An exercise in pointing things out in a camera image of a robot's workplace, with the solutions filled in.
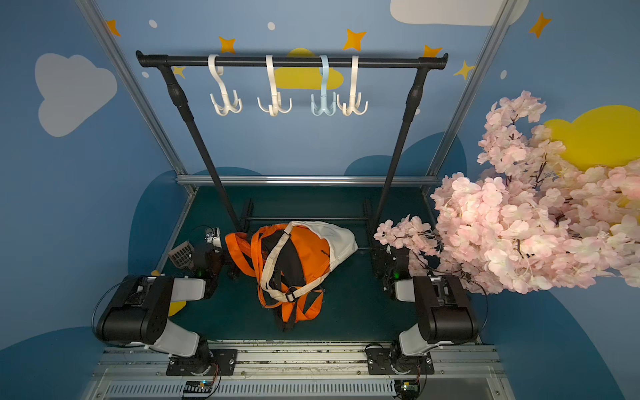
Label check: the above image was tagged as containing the white canvas bag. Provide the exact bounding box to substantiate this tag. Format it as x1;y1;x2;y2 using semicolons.
259;221;358;303

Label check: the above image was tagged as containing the black sling bag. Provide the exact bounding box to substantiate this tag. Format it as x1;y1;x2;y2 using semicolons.
261;230;306;332

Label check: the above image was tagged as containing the orange sling bag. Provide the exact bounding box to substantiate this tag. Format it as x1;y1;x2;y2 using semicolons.
251;224;328;324

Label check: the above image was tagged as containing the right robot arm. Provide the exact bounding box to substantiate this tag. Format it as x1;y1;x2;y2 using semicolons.
365;245;480;375

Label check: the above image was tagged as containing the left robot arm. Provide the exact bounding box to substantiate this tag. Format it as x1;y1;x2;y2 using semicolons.
91;239;225;377

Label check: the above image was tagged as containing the orange waist bag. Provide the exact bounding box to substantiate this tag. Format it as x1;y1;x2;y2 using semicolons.
225;233;256;278

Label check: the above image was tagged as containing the white hook far left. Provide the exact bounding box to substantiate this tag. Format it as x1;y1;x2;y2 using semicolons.
208;54;243;117

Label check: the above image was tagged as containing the white hook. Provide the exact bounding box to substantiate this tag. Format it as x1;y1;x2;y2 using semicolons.
208;54;243;117
336;56;368;117

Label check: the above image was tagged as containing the white hook far right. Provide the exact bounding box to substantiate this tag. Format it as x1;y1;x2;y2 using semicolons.
336;56;368;117

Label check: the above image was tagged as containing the light blue hook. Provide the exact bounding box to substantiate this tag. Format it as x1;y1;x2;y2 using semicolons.
311;55;337;117

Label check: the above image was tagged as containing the yellow plastic scoop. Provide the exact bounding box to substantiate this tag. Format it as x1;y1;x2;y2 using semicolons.
151;270;187;318

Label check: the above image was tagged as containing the right controller board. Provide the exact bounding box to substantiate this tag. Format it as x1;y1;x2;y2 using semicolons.
393;380;421;400

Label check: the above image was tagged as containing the controller board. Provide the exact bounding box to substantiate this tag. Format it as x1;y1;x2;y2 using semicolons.
393;380;421;400
181;380;213;399

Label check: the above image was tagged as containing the left controller board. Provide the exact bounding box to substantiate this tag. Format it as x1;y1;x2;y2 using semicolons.
181;380;213;399

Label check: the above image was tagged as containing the pink cherry blossom tree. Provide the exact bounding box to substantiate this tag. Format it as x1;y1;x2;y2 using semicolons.
374;91;639;294

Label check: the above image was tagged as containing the black clothes rack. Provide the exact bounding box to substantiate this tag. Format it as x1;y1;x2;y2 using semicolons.
136;51;449;235

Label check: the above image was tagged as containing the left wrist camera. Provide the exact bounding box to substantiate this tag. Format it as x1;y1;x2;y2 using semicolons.
204;227;223;249

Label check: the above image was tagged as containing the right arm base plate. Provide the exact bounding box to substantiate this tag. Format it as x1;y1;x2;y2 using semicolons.
364;347;434;376

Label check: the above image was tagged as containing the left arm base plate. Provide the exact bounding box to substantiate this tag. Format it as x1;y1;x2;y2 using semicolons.
166;349;238;377

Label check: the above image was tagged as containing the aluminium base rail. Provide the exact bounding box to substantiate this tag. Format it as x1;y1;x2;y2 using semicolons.
82;340;515;399

